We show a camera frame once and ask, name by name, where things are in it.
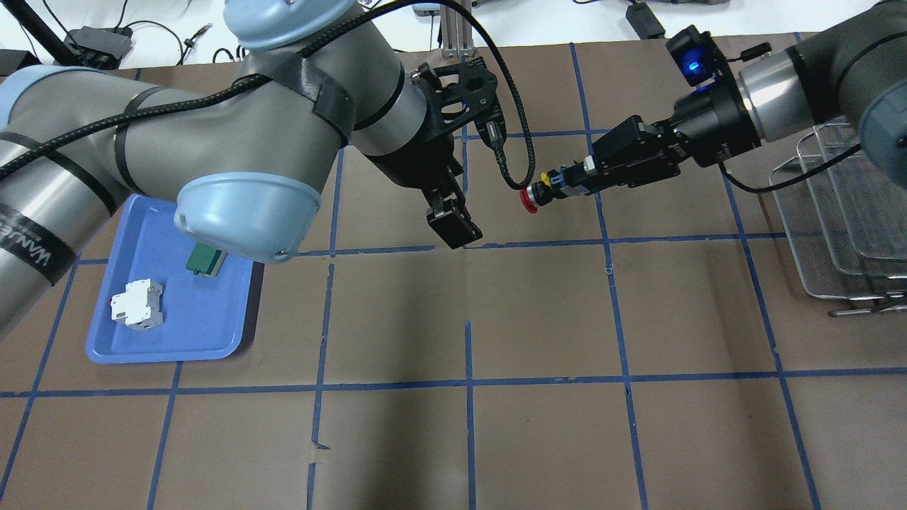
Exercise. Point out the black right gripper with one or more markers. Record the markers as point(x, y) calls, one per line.
point(703, 126)

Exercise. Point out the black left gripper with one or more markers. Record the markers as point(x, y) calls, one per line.
point(417, 160)

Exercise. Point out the red emergency stop button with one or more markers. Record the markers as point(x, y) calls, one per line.
point(554, 185)

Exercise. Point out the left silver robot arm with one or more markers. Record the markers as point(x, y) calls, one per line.
point(245, 166)

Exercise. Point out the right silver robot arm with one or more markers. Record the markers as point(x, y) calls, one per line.
point(855, 70)

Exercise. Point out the black power adapter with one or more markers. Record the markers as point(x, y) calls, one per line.
point(643, 21)

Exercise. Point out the green terminal block module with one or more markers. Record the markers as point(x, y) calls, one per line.
point(205, 260)

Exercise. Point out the blue plastic tray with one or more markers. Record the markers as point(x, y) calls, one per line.
point(204, 318)

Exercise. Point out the white circuit breaker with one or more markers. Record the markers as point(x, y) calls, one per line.
point(139, 307)

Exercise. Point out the grey usb hub box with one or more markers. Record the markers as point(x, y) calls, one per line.
point(100, 48)

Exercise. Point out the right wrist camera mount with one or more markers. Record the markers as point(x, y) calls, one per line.
point(699, 59)

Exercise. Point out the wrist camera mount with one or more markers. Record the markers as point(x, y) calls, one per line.
point(460, 94)
point(699, 59)

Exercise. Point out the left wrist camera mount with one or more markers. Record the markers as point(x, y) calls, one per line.
point(460, 94)

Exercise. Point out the aluminium frame post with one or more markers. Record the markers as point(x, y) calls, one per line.
point(456, 34)

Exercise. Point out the wire mesh shelf rack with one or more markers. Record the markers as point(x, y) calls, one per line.
point(845, 226)

